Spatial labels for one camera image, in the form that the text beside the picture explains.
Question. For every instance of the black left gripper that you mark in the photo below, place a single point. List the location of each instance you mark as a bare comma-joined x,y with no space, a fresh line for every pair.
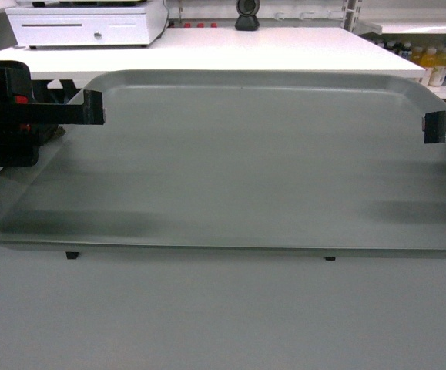
26,124

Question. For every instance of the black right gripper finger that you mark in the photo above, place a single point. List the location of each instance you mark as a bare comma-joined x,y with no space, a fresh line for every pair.
434,127

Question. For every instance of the silver grey serving tray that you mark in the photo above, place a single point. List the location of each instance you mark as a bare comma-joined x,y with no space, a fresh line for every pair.
325,164

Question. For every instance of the white checkout table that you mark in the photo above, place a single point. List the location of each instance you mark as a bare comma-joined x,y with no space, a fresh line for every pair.
267,49

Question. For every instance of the white cash drawer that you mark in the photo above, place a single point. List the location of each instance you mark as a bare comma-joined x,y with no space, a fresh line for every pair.
87,23

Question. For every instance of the black barcode scanner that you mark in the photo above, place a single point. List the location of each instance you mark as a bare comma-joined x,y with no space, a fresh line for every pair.
247,15

